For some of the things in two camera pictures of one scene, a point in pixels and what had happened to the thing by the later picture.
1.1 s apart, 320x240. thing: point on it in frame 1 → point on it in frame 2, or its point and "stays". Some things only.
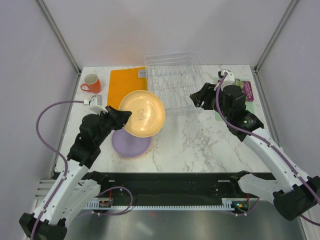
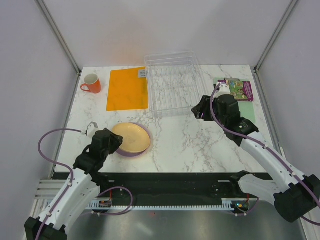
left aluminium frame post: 54,28 stays
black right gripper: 207,91 → 203,107
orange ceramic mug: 92,81 stays
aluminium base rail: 44,186 stays
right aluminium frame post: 284,18 stays
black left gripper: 120,117 → 116,140
